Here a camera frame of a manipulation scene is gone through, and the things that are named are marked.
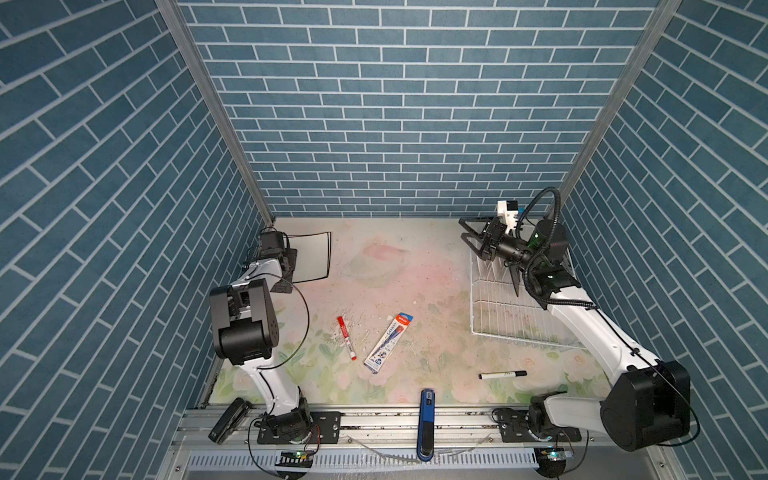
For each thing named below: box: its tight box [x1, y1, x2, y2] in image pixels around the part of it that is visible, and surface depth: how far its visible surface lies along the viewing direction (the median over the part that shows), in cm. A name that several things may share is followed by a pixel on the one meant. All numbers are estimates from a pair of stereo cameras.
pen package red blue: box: [364, 312, 414, 374], surface depth 88 cm
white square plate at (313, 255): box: [289, 231, 332, 284], surface depth 108 cm
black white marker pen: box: [478, 370, 528, 380], surface depth 84 cm
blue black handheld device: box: [417, 388, 435, 462], surface depth 75 cm
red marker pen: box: [337, 316, 357, 361], surface depth 91 cm
